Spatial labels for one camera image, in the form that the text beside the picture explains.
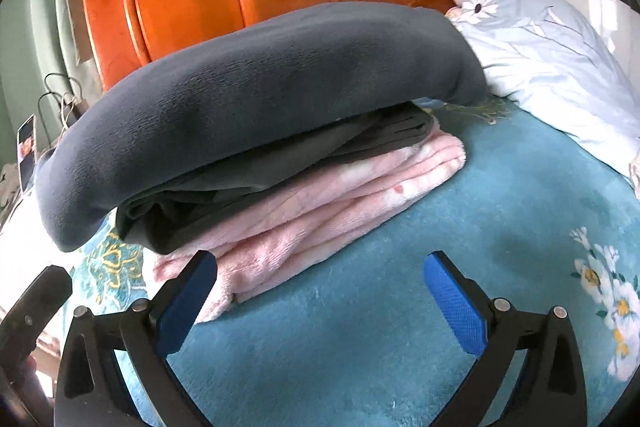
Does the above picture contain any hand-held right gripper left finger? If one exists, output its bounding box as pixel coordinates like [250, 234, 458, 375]
[54, 249, 218, 427]

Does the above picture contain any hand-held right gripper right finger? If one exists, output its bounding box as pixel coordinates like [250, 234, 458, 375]
[422, 250, 587, 427]

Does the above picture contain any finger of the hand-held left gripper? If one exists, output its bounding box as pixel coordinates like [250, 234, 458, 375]
[0, 264, 73, 360]

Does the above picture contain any slate grey fleece-lined jacket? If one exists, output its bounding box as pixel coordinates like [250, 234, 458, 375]
[34, 2, 488, 254]

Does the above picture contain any teal floral blanket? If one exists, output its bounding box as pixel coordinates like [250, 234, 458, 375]
[70, 97, 640, 427]

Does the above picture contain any folded dark grey sweater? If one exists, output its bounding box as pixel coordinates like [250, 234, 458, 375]
[116, 102, 435, 255]

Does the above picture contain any folded pink fleece garment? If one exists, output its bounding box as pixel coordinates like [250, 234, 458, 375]
[142, 117, 467, 324]

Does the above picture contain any smartphone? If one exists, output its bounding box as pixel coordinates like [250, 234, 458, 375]
[16, 116, 38, 195]

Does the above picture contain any light blue floral pillow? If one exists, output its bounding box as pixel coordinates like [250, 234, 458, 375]
[445, 0, 640, 180]

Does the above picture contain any thin charging cable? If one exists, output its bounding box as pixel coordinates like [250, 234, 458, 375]
[42, 73, 83, 128]

